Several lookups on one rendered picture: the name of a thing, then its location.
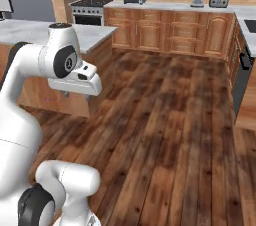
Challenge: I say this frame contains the wooden side base cupboards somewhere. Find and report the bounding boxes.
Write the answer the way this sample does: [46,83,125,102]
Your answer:
[226,16,256,132]

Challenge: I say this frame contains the black dishwasher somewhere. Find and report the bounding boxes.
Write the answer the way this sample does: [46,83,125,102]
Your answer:
[231,45,255,118]

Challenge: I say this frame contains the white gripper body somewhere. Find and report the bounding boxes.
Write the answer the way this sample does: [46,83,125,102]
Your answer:
[47,72,103,97]

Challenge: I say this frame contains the wooden base cupboards run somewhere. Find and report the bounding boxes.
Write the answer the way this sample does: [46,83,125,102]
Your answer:
[103,6,236,60]

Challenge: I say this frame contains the steel stove with oven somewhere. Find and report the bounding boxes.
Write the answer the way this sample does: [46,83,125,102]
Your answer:
[68,0,115,27]

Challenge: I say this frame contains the wooden island cabinet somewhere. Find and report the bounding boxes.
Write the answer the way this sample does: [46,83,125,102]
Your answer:
[0,34,115,120]

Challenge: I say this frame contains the dark sink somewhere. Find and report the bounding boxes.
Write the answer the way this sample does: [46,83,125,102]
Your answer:
[243,18,256,35]

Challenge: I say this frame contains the silver toaster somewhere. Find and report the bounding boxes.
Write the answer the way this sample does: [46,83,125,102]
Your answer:
[208,0,231,9]

